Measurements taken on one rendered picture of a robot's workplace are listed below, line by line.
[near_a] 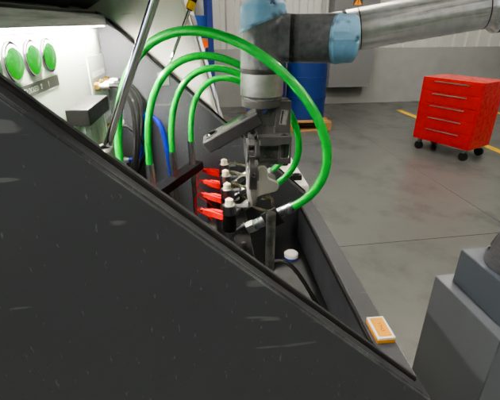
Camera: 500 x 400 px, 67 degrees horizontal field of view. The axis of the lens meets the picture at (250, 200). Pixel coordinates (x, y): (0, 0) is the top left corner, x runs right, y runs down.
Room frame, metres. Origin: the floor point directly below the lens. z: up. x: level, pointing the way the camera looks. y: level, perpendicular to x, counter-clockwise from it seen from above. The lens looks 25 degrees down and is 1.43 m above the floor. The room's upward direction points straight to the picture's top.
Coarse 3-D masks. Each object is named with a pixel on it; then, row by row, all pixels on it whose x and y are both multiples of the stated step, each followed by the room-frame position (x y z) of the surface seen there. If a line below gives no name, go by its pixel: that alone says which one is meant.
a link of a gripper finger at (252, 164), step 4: (248, 148) 0.66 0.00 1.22; (252, 148) 0.66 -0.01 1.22; (252, 152) 0.66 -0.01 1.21; (252, 156) 0.64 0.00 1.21; (248, 160) 0.66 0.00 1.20; (252, 160) 0.64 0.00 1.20; (256, 160) 0.65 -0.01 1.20; (248, 164) 0.66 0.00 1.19; (252, 164) 0.64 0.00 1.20; (256, 164) 0.64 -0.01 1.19; (252, 168) 0.64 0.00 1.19; (256, 168) 0.64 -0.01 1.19; (252, 172) 0.64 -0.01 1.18; (256, 172) 0.64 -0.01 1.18; (252, 176) 0.65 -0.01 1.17; (256, 176) 0.65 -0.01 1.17; (252, 180) 0.65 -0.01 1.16; (256, 180) 0.65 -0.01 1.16; (252, 184) 0.65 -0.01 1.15; (256, 184) 0.66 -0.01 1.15; (252, 188) 0.65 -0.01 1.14; (256, 188) 0.66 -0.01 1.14
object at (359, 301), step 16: (304, 208) 0.96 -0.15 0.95; (304, 224) 0.94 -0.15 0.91; (320, 224) 0.87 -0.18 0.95; (304, 240) 0.92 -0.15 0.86; (320, 240) 0.79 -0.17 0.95; (336, 240) 0.79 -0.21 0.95; (320, 256) 0.77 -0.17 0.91; (336, 256) 0.72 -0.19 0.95; (320, 272) 0.76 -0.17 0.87; (336, 272) 0.66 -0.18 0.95; (352, 272) 0.66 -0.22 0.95; (320, 288) 0.75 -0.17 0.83; (336, 288) 0.65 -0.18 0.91; (352, 288) 0.60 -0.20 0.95; (336, 304) 0.64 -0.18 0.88; (352, 304) 0.56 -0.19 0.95; (368, 304) 0.56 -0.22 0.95; (352, 320) 0.55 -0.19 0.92; (368, 336) 0.48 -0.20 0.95; (400, 352) 0.44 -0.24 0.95
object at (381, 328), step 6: (372, 318) 0.51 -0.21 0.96; (378, 318) 0.51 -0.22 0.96; (372, 324) 0.49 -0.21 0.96; (378, 324) 0.49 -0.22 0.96; (384, 324) 0.49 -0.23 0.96; (378, 330) 0.48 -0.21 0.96; (384, 330) 0.48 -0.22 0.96; (384, 336) 0.47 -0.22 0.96; (378, 342) 0.46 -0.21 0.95; (384, 342) 0.46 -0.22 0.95; (390, 342) 0.46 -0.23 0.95
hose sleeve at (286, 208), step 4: (284, 204) 0.56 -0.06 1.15; (288, 204) 0.56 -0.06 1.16; (280, 208) 0.56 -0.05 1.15; (284, 208) 0.56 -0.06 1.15; (288, 208) 0.55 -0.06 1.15; (292, 208) 0.55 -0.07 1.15; (280, 212) 0.56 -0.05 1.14; (284, 212) 0.55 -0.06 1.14; (288, 212) 0.55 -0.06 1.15; (292, 212) 0.55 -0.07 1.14; (260, 216) 0.58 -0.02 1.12; (284, 216) 0.56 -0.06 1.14; (256, 220) 0.57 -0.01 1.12; (260, 220) 0.57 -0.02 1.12; (256, 224) 0.57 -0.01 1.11; (260, 224) 0.57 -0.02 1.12; (264, 224) 0.56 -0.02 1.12; (256, 228) 0.57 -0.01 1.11
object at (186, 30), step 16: (160, 32) 0.62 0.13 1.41; (176, 32) 0.61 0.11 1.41; (192, 32) 0.60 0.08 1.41; (208, 32) 0.59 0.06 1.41; (224, 32) 0.59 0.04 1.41; (144, 48) 0.63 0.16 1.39; (240, 48) 0.58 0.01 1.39; (256, 48) 0.57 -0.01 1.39; (128, 64) 0.64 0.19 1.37; (272, 64) 0.56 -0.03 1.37; (288, 80) 0.56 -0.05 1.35; (304, 96) 0.55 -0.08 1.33; (320, 128) 0.54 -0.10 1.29; (320, 176) 0.54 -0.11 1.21
